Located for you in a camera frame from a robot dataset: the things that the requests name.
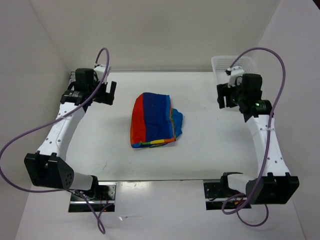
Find rainbow striped shorts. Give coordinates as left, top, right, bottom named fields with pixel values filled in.
left=130, top=92, right=184, bottom=149

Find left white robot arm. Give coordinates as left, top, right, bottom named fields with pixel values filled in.
left=24, top=66, right=117, bottom=200

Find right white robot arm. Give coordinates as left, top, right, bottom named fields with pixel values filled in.
left=217, top=71, right=300, bottom=205

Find white plastic basket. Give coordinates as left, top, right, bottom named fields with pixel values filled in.
left=211, top=55, right=259, bottom=85

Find aluminium table edge rail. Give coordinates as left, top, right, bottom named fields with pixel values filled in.
left=68, top=71, right=76, bottom=85

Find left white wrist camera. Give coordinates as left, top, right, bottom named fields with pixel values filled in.
left=94, top=64, right=111, bottom=83

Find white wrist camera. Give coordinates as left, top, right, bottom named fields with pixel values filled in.
left=94, top=64, right=111, bottom=83
left=225, top=66, right=245, bottom=88

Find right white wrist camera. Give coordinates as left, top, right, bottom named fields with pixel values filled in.
left=225, top=66, right=245, bottom=88

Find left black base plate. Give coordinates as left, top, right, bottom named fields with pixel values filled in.
left=68, top=181, right=117, bottom=213

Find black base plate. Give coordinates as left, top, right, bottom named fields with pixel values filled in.
left=68, top=181, right=117, bottom=213
left=203, top=179, right=247, bottom=211

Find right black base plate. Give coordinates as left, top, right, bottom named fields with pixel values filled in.
left=203, top=179, right=247, bottom=211

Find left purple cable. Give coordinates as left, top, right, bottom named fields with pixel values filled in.
left=0, top=47, right=111, bottom=235

